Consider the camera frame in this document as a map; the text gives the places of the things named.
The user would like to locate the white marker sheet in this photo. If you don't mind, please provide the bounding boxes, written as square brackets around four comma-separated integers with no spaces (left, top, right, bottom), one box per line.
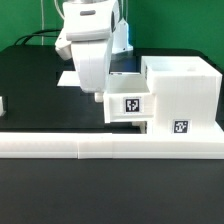
[57,71,140,87]

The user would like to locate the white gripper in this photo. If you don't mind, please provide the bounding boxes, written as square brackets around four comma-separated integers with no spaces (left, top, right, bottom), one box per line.
[71,38,113,92]

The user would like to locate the white drawer housing box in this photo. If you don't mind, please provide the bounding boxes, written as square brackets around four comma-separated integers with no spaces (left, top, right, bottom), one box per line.
[141,56,222,135]

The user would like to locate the black cables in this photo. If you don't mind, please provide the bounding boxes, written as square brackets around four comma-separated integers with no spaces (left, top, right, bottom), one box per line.
[13,28,63,47]

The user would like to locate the white front drawer with knob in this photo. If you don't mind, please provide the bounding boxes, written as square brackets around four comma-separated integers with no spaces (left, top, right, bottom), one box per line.
[132,121,147,134]

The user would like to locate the white drawer tray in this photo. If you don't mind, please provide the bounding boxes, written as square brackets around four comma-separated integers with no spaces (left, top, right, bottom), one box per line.
[95,73,155,123]

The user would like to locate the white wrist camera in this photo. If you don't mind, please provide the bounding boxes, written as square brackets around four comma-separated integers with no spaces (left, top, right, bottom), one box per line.
[55,29,72,60]

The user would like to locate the white L-shaped fence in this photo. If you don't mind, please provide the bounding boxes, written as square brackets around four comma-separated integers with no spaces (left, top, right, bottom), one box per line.
[0,132,224,159]

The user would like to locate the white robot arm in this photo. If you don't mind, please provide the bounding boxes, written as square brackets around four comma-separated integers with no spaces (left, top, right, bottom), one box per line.
[63,0,133,92]

